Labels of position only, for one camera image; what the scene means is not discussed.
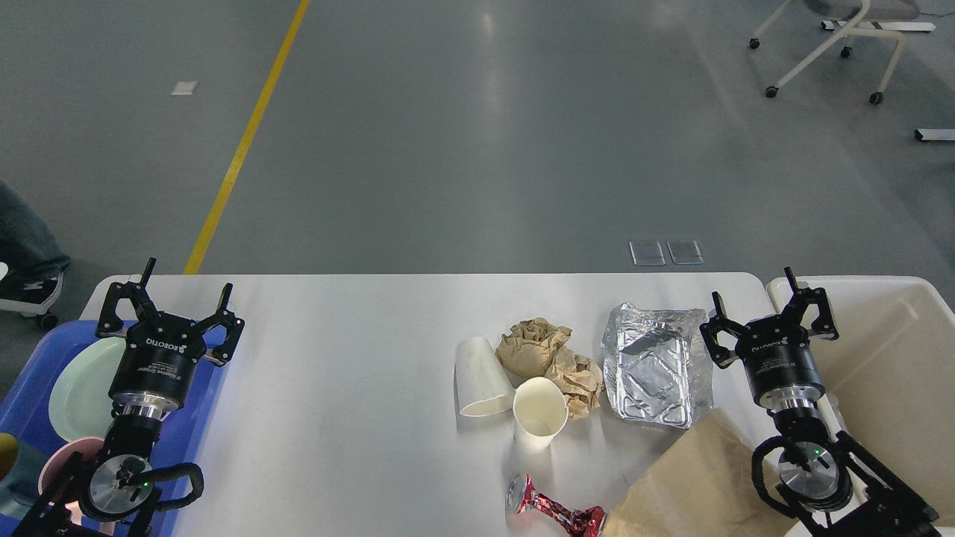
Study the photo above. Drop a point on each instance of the crumpled brown paper ball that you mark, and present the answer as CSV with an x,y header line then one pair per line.
x,y
530,347

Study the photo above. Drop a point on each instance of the left floor outlet cover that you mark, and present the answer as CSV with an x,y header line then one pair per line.
x,y
647,253

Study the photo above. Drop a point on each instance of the beige plastic bin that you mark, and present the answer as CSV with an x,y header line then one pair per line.
x,y
891,372

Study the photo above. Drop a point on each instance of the tipped white paper cup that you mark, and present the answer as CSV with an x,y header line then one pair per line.
x,y
483,388

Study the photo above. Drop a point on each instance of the aluminium foil tray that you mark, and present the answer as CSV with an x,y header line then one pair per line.
x,y
656,368

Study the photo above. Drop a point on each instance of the pink mug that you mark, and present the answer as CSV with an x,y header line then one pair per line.
x,y
89,447

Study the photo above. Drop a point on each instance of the light green plate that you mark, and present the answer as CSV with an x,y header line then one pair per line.
x,y
79,403

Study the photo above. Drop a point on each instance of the upright white paper cup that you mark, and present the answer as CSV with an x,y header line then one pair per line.
x,y
540,413

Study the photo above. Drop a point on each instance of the brown paper bag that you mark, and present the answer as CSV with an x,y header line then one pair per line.
x,y
701,486

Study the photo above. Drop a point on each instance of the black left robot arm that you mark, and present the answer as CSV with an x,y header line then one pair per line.
x,y
120,484

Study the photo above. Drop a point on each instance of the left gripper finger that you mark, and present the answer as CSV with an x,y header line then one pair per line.
x,y
109,322
220,354

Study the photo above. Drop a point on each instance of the white table foot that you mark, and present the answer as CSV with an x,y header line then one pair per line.
x,y
934,134

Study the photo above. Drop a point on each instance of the dark teal mug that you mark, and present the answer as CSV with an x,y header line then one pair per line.
x,y
21,467

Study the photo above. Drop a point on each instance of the white chair base left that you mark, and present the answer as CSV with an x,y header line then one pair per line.
x,y
41,312

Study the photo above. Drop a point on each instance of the right floor outlet cover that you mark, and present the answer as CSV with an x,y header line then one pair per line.
x,y
685,252

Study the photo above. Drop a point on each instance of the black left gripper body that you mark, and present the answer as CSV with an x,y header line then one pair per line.
x,y
159,361

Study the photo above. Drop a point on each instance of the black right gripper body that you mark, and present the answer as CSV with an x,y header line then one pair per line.
x,y
779,364

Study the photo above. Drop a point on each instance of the floor outlet cover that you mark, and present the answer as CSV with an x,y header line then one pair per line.
x,y
647,253
685,252

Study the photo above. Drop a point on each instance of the white office chair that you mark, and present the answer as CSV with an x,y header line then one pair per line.
x,y
870,19

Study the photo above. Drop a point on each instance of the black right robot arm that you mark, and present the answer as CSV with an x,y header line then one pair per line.
x,y
828,481

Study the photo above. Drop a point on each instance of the person in jeans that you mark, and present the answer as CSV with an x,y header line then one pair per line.
x,y
30,250

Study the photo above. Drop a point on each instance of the crushed red can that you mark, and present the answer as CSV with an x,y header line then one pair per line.
x,y
522,496

